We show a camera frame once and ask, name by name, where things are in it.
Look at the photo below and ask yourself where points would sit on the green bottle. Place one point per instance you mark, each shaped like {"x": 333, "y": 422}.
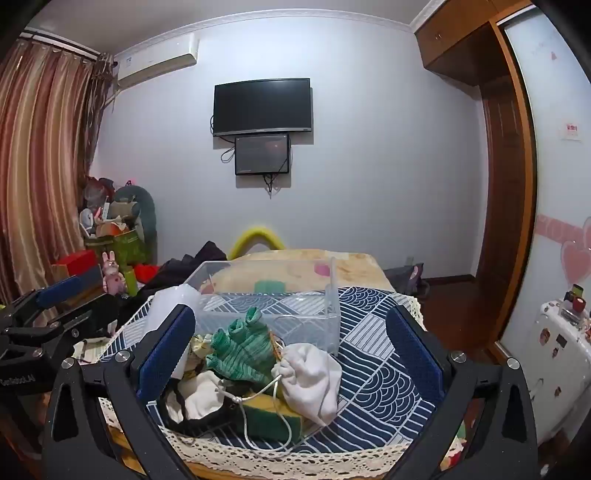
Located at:
{"x": 130, "y": 281}

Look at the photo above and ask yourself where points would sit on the blue patterned tablecloth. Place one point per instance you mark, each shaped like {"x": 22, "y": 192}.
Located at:
{"x": 374, "y": 369}

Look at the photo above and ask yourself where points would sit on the dark bag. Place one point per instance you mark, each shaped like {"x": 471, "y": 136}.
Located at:
{"x": 408, "y": 277}

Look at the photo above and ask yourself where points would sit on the grey-green plush toy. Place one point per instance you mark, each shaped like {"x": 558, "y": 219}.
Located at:
{"x": 145, "y": 207}

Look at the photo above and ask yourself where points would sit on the white appliance with stickers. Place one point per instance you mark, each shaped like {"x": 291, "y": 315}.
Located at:
{"x": 561, "y": 369}

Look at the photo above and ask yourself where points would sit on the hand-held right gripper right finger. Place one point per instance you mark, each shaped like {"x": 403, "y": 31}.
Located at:
{"x": 415, "y": 356}

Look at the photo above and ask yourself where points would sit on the beige floral bed blanket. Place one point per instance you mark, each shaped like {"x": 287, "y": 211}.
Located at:
{"x": 355, "y": 267}

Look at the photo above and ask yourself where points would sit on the red cloth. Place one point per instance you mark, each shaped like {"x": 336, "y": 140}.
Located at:
{"x": 147, "y": 273}

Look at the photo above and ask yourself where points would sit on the small pale yellow cloth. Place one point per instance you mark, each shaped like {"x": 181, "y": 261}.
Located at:
{"x": 202, "y": 348}

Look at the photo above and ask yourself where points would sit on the white sliding door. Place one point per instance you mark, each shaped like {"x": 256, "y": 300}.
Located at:
{"x": 554, "y": 175}

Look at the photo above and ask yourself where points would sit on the black and white cloth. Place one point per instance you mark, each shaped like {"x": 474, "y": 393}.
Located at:
{"x": 198, "y": 401}

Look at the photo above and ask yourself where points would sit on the green knitted gloves pair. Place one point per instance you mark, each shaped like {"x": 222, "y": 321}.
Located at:
{"x": 240, "y": 350}

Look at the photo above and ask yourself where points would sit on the pile of toys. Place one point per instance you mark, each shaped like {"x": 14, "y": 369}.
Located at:
{"x": 104, "y": 212}

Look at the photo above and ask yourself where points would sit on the red box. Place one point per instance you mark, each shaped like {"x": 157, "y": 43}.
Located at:
{"x": 74, "y": 263}

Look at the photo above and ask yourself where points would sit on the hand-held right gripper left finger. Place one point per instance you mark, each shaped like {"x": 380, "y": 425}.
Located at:
{"x": 165, "y": 356}

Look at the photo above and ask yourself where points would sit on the yellow curved foam tube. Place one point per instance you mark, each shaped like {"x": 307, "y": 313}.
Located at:
{"x": 251, "y": 233}

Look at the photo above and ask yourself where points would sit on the striped brown curtain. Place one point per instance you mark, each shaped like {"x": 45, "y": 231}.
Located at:
{"x": 41, "y": 161}

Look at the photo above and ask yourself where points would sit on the green paper bag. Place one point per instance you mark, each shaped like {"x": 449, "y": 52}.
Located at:
{"x": 124, "y": 247}

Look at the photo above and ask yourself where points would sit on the pink bunny toy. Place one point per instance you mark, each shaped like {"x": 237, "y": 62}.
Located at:
{"x": 112, "y": 274}

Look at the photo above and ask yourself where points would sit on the wooden wardrobe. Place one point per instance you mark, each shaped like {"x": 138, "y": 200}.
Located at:
{"x": 501, "y": 184}

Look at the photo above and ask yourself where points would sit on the yellow and green sponge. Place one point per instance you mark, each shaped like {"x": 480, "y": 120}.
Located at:
{"x": 265, "y": 415}

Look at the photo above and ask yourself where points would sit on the pink heart sticker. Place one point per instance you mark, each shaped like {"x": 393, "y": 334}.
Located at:
{"x": 575, "y": 258}

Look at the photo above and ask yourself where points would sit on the small black wall monitor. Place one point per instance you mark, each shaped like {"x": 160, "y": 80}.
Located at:
{"x": 262, "y": 154}

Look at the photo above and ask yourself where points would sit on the wall-mounted black television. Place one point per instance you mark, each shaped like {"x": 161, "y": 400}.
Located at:
{"x": 262, "y": 105}

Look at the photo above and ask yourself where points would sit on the clear plastic storage box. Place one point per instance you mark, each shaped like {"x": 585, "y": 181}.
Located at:
{"x": 295, "y": 304}

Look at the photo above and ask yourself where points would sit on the black clothes pile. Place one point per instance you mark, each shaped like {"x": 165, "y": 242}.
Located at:
{"x": 184, "y": 270}

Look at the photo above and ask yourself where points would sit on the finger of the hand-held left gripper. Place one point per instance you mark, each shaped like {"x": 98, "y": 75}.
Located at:
{"x": 90, "y": 314}
{"x": 64, "y": 286}

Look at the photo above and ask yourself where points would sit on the white air conditioner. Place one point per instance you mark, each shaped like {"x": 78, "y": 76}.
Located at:
{"x": 157, "y": 62}

